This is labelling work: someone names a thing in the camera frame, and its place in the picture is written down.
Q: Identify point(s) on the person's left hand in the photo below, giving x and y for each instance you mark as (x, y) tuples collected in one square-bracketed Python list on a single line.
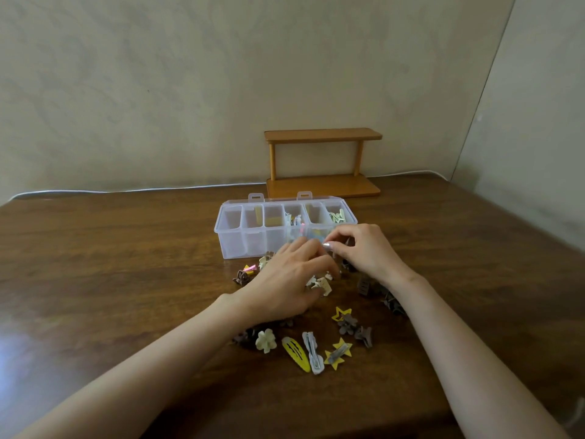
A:
[(283, 283)]

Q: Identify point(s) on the person's right forearm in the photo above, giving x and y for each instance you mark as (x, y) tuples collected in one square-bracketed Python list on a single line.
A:
[(480, 370)]

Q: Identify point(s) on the brown ribbed claw clip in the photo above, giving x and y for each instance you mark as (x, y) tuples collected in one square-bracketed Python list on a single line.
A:
[(364, 285)]

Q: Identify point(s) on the person's left forearm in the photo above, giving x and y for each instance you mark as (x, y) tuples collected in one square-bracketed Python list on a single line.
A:
[(128, 374)]

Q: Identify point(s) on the clear plastic compartment box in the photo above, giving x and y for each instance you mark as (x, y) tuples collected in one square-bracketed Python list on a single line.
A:
[(233, 244)]

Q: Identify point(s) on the pale yellow hair clip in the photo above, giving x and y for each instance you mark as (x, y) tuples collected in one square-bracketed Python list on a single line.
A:
[(258, 215)]

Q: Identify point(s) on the cream ribbed claw clip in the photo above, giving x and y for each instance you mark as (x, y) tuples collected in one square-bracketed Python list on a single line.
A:
[(322, 285)]

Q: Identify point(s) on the small wooden shelf rack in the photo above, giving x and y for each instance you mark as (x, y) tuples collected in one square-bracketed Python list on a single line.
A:
[(322, 134)]

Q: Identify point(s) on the pile of mixed hair clips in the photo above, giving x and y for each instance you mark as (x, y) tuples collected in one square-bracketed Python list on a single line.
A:
[(297, 354)]

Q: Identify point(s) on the person's right hand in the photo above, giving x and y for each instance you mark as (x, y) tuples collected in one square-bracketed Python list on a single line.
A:
[(372, 256)]

